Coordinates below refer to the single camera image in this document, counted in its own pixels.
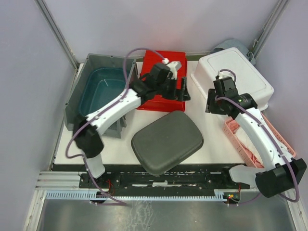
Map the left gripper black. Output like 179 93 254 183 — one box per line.
155 76 190 103

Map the red plastic bin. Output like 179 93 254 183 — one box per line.
137 50 187 112

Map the large white plastic tub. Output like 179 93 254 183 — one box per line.
191 47 274 111

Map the dark grey plastic tray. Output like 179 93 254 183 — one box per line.
131 111 204 176

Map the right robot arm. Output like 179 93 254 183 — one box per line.
206 77 307 203

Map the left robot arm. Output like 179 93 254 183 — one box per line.
73 61 190 188

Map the teal transparent container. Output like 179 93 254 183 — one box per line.
78 67 126 116

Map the pink plastic basket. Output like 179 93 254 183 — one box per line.
223 115 296 168

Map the white folded towel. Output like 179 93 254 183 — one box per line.
235 127 255 151

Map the blue denim cloth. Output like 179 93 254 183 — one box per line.
210 39 256 65

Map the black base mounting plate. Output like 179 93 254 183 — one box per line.
79 164 250 195

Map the grey plastic storage bin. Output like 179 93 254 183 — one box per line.
64 53 125 131

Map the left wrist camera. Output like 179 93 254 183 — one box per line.
162 58 182 79

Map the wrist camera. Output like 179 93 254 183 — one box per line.
215 72 232 80
162 58 182 79

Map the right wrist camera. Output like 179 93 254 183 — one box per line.
215 72 232 80

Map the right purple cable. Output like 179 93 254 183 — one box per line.
215 69 301 207

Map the light blue cable duct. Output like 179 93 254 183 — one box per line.
45 190 229 200

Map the aluminium frame rail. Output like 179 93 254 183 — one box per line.
35 171 84 191

